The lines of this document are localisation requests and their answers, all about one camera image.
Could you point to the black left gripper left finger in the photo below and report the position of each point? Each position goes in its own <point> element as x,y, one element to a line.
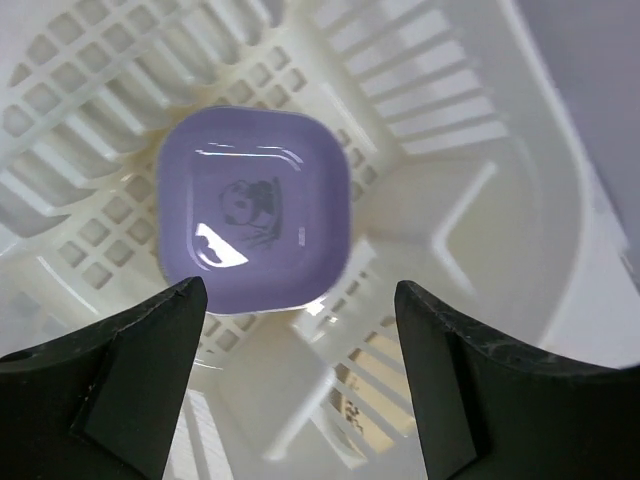
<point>103,401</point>

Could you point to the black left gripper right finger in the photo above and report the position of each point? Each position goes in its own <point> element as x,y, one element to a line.
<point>489,406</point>

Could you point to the purple square panda plate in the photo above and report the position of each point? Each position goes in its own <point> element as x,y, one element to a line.
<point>257,204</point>

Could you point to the white plastic basket bin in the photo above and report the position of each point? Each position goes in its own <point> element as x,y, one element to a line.
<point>467,176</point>

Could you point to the cream round flower plate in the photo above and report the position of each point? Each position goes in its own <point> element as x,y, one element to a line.
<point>372,394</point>

